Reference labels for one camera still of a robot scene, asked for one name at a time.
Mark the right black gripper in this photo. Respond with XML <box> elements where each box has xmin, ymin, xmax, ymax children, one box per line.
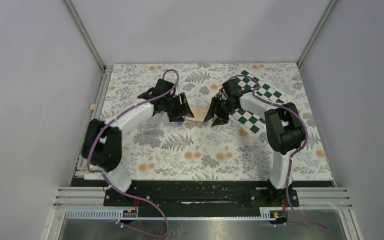
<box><xmin>203</xmin><ymin>96</ymin><xmax>238</xmax><ymax>128</ymax></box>

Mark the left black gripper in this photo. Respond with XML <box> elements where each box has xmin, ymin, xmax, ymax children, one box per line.
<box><xmin>163</xmin><ymin>92</ymin><xmax>194</xmax><ymax>122</ymax></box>

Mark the tan leather card holder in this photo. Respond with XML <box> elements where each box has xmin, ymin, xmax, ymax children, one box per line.
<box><xmin>185</xmin><ymin>106</ymin><xmax>209</xmax><ymax>122</ymax></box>

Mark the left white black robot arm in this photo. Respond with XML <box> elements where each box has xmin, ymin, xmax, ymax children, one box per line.
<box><xmin>81</xmin><ymin>78</ymin><xmax>194</xmax><ymax>206</ymax></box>

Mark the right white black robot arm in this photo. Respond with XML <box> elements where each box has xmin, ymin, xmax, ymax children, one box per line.
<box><xmin>204</xmin><ymin>75</ymin><xmax>308</xmax><ymax>206</ymax></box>

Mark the clear plastic box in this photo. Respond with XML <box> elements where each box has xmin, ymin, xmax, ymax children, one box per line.
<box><xmin>137</xmin><ymin>118</ymin><xmax>161</xmax><ymax>136</ymax></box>

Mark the floral patterned table mat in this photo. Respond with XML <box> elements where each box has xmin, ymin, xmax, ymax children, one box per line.
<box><xmin>100</xmin><ymin>63</ymin><xmax>333</xmax><ymax>181</ymax></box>

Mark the green white checkered board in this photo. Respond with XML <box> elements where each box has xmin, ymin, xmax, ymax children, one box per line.
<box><xmin>215</xmin><ymin>70</ymin><xmax>291</xmax><ymax>135</ymax></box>

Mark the aluminium frame rail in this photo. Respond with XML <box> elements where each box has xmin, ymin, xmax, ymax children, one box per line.
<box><xmin>53</xmin><ymin>186</ymin><xmax>108</xmax><ymax>207</ymax></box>

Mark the white slotted cable duct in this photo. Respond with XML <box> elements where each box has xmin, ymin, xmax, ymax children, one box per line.
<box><xmin>65</xmin><ymin>207</ymin><xmax>278</xmax><ymax>222</ymax></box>

